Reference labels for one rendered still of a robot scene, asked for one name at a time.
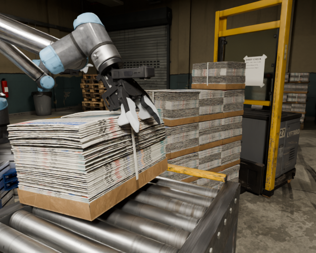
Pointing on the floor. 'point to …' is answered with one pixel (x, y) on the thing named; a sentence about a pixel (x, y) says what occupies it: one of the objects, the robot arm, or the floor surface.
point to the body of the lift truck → (285, 151)
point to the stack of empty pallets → (92, 93)
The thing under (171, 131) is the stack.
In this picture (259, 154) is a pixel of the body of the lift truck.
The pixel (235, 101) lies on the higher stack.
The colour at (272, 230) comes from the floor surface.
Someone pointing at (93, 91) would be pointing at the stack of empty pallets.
